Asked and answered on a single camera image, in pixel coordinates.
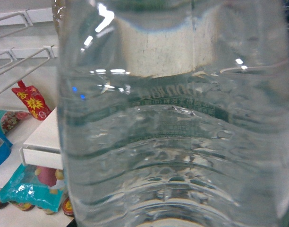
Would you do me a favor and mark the floral snack bag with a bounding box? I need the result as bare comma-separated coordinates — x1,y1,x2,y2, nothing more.
0,109,31,134

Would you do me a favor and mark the yellow label sauce jar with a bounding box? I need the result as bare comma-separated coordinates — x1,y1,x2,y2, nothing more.
62,197,74,217

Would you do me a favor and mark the red sauce pouch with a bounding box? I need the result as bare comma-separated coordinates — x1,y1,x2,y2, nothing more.
11,80,52,121

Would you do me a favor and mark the teal sweet potato noodle bag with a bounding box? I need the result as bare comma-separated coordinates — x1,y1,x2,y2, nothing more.
0,165,67,212

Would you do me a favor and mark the white wire display hook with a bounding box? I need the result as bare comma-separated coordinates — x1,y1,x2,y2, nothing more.
0,45,56,99

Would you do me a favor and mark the red lid sauce jar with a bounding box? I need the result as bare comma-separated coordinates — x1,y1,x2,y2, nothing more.
10,201,35,212

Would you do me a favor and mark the clear water bottle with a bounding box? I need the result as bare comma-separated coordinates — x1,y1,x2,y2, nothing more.
57,0,289,227

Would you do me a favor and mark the white water shelf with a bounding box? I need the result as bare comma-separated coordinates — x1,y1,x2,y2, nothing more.
20,108,63,170

